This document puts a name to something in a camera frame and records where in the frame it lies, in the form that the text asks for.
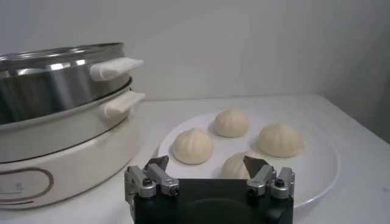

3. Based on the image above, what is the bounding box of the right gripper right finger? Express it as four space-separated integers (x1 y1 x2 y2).
243 155 296 200

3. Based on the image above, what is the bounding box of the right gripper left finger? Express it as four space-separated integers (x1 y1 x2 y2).
124 155 180 203

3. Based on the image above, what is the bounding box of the white steamed baozi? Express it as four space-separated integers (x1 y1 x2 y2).
221 151 266 180
257 122 305 158
172 127 215 166
213 108 250 138

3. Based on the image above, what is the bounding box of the stainless steel steamer basket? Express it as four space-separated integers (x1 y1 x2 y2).
0 42 144 125

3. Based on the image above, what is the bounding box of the white round plate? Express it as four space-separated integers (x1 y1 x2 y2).
157 108 341 209

